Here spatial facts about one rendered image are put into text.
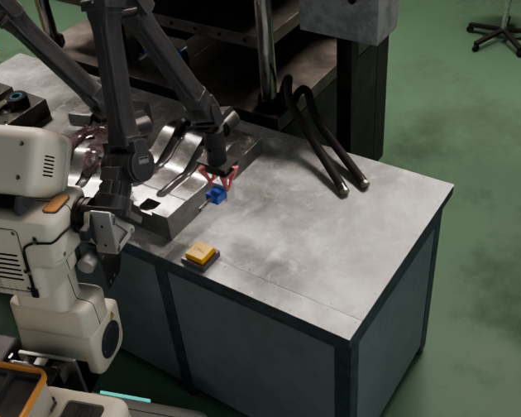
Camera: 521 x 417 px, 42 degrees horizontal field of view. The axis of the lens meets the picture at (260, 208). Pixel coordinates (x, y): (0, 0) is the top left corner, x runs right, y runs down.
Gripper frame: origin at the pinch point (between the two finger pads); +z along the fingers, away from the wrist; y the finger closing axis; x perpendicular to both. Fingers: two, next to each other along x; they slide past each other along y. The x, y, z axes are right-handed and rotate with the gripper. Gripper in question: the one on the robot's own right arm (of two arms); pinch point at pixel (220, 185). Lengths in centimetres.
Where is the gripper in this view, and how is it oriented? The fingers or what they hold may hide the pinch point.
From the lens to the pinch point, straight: 197.8
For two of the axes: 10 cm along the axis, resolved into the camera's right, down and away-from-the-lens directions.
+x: -5.5, 5.6, -6.2
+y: -8.3, -3.0, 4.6
